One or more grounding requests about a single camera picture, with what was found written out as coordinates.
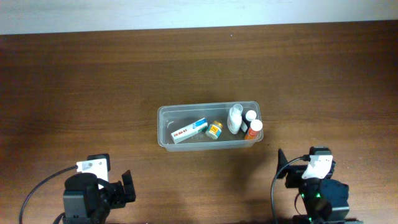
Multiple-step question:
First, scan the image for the right black cable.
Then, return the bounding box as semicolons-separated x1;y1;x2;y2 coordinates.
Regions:
269;155;312;224

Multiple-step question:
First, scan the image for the black cable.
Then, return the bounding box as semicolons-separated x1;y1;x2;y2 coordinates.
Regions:
269;155;312;224
18;166;78;224

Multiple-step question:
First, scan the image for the left black cable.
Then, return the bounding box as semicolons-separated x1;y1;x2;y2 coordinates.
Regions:
18;166;78;224

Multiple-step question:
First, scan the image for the orange tube white cap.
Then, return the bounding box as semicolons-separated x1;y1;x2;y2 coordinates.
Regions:
244;119;263;140

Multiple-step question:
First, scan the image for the gold lid small jar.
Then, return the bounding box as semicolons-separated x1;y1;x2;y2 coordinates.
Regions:
205;121;223;140

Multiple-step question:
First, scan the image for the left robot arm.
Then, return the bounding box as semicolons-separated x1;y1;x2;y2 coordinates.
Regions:
53;170;136;224

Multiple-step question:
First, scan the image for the dark bottle white cap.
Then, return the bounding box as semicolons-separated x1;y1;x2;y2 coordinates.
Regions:
241;110;257;133

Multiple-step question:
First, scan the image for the white spray bottle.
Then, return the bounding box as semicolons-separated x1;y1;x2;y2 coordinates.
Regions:
227;104;243;134

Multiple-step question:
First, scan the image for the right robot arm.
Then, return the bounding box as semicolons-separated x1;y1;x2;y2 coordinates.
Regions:
270;146;364;224

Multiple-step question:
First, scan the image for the white blue medicine box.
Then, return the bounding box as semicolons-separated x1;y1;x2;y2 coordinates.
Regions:
170;118;208;144

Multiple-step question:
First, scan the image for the clear plastic container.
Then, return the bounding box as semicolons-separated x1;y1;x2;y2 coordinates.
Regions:
157;100;265;153

